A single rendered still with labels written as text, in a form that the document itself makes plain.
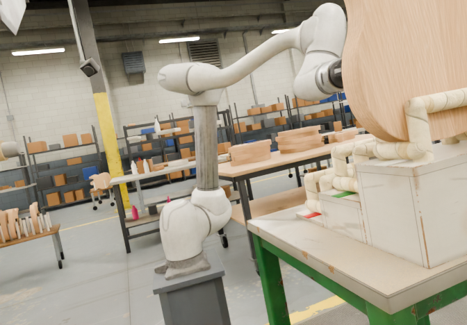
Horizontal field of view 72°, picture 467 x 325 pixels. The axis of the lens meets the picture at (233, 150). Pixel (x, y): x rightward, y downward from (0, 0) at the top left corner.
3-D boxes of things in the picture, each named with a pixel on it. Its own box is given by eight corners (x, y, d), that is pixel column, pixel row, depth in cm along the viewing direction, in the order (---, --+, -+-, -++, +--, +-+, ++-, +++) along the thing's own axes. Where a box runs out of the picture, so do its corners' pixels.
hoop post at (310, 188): (313, 212, 93) (307, 180, 93) (307, 210, 96) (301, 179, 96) (322, 209, 94) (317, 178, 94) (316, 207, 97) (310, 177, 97)
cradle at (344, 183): (361, 196, 69) (359, 181, 69) (330, 189, 80) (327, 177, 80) (374, 192, 70) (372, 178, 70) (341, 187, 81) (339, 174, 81)
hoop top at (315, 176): (308, 186, 93) (305, 175, 92) (302, 185, 96) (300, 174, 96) (365, 171, 98) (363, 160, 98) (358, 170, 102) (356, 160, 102)
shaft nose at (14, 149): (7, 151, 52) (6, 160, 50) (2, 139, 50) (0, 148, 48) (22, 148, 52) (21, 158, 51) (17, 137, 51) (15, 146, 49)
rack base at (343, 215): (369, 246, 66) (361, 202, 66) (322, 228, 82) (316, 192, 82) (463, 212, 75) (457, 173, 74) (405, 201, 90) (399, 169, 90)
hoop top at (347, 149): (337, 160, 77) (335, 147, 77) (329, 160, 80) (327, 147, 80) (402, 144, 83) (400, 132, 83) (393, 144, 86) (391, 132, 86)
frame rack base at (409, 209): (431, 271, 52) (415, 167, 51) (366, 245, 67) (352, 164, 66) (539, 226, 61) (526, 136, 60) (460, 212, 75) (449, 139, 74)
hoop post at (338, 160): (342, 192, 77) (336, 153, 77) (334, 190, 80) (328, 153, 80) (353, 189, 78) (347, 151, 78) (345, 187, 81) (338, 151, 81)
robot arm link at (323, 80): (317, 96, 90) (330, 93, 84) (312, 64, 89) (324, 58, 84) (345, 92, 93) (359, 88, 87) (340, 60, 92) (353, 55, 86)
